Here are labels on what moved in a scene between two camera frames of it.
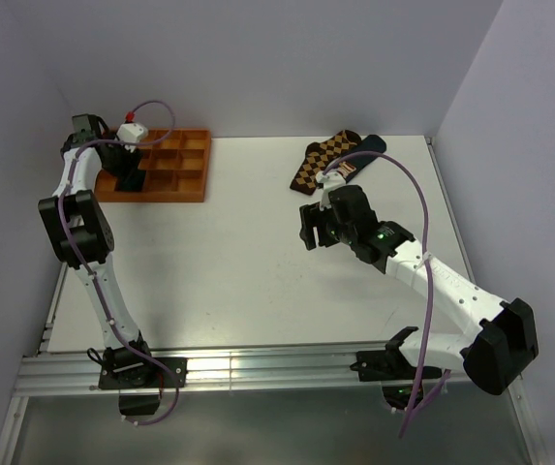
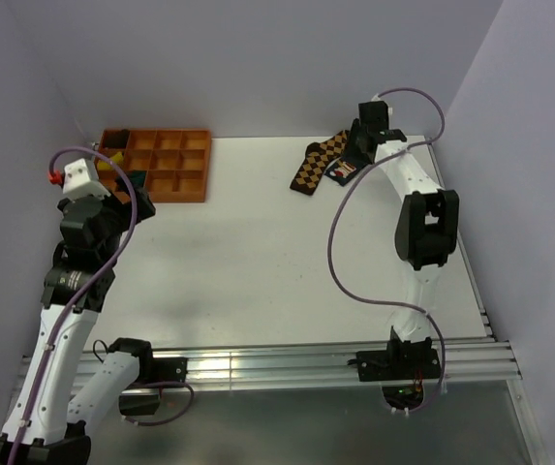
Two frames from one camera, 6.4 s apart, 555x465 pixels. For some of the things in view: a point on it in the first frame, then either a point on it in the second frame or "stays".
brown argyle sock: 318,156 stays
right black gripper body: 340,232 → 354,144
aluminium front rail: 46,374 stays
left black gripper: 130,163 → 125,211
